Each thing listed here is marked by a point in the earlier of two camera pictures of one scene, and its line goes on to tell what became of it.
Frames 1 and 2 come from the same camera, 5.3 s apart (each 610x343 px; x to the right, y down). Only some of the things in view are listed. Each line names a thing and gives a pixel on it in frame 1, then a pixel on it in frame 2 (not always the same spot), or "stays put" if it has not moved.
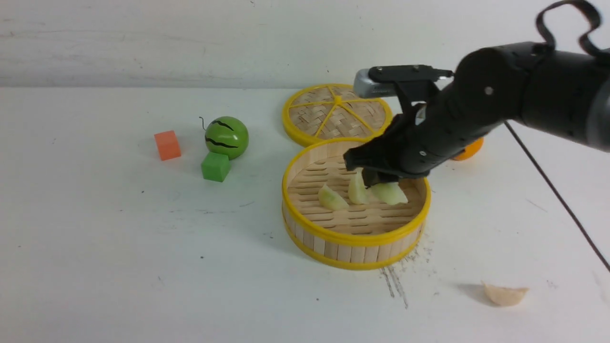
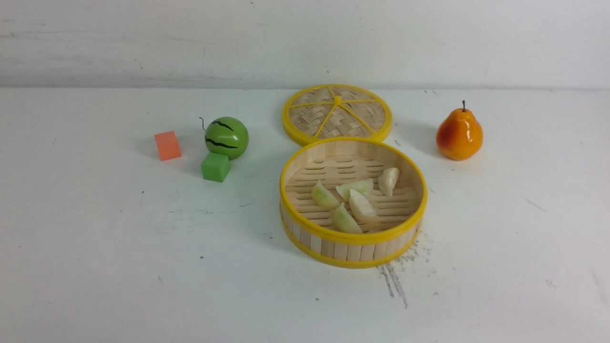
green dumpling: [390, 193] -> [365, 187]
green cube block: [215, 166] stays put
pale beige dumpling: [503, 296] -> [360, 208]
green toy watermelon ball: [227, 136] stays put
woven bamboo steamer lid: [326, 112] stays put
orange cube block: [168, 145] stays put
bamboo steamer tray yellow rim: [364, 237] stays put
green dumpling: [357, 190] -> [343, 221]
